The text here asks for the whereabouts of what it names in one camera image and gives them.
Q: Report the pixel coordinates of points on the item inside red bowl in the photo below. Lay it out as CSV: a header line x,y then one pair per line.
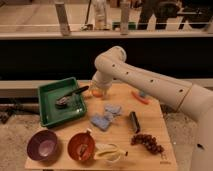
x,y
82,150

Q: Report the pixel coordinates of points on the purple bowl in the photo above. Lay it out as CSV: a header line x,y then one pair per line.
x,y
42,145

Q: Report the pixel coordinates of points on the orange apple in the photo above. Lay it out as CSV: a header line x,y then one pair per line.
x,y
97,94

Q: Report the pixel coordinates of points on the bunch of dark grapes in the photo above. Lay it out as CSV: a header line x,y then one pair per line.
x,y
149,142

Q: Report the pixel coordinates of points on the green plastic tray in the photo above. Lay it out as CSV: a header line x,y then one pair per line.
x,y
50,114

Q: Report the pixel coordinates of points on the grey-blue cloth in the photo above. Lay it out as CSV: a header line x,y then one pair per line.
x,y
111,111

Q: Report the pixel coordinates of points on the red bowl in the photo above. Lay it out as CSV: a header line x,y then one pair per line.
x,y
75,144

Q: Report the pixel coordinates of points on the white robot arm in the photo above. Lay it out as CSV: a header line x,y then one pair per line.
x,y
189,98

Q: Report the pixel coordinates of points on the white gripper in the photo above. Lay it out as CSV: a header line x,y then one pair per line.
x,y
101,82

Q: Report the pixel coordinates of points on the black handled spatula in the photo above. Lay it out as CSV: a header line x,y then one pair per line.
x,y
63,101

